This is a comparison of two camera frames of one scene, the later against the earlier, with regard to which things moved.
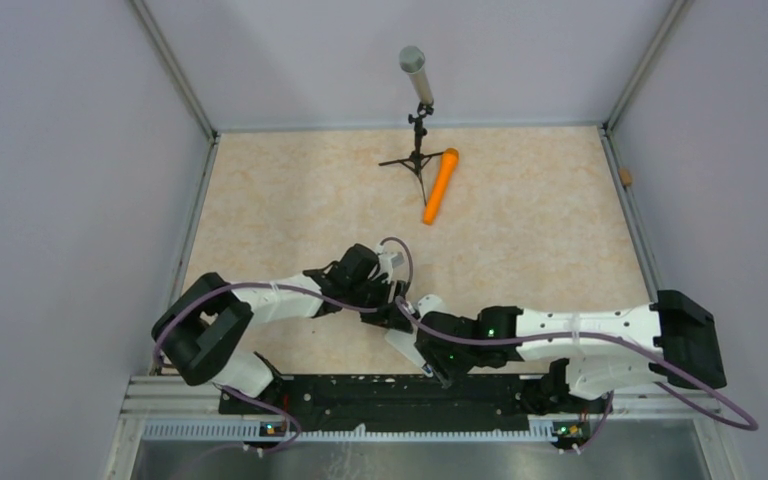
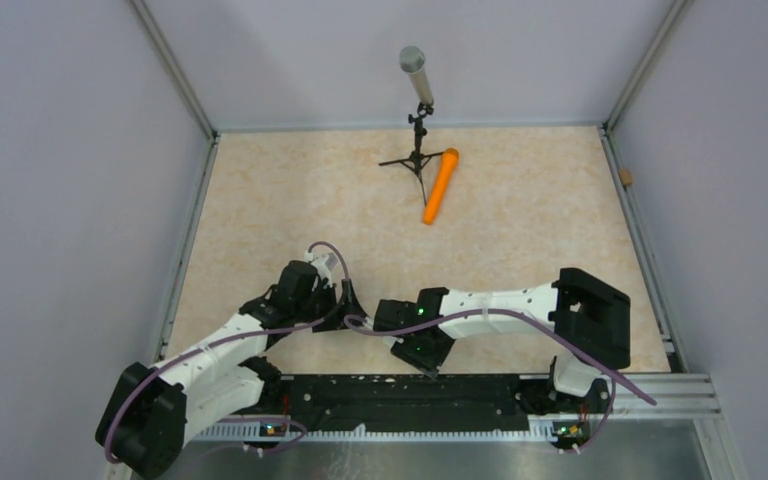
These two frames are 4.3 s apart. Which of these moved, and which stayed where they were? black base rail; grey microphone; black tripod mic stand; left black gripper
Moved: left black gripper
Stayed: grey microphone; black tripod mic stand; black base rail
